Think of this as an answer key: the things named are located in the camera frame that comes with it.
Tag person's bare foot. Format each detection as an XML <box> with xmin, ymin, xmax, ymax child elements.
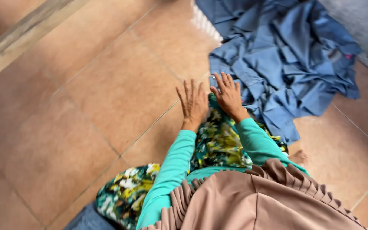
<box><xmin>289</xmin><ymin>149</ymin><xmax>309</xmax><ymax>165</ymax></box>

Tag beige pleated headscarf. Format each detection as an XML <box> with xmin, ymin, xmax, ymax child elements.
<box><xmin>139</xmin><ymin>158</ymin><xmax>368</xmax><ymax>230</ymax></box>

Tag green floral skirt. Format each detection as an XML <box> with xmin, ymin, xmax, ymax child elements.
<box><xmin>95</xmin><ymin>93</ymin><xmax>289</xmax><ymax>230</ymax></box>

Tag teal long-sleeved shirt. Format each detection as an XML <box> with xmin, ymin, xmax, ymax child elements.
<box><xmin>136</xmin><ymin>118</ymin><xmax>311</xmax><ymax>230</ymax></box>

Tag crumpled blue cloth garment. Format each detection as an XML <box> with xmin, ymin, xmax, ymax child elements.
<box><xmin>195</xmin><ymin>0</ymin><xmax>362</xmax><ymax>145</ymax></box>

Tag person's right hand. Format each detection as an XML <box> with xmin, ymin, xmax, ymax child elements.
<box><xmin>210</xmin><ymin>72</ymin><xmax>250</xmax><ymax>124</ymax></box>

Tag blue-grey folded cloth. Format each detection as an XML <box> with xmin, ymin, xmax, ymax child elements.
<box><xmin>63</xmin><ymin>201</ymin><xmax>118</xmax><ymax>230</ymax></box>

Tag person's left hand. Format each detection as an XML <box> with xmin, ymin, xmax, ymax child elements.
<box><xmin>176</xmin><ymin>79</ymin><xmax>209</xmax><ymax>132</ymax></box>

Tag wooden door threshold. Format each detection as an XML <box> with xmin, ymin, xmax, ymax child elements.
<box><xmin>0</xmin><ymin>0</ymin><xmax>90</xmax><ymax>91</ymax></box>

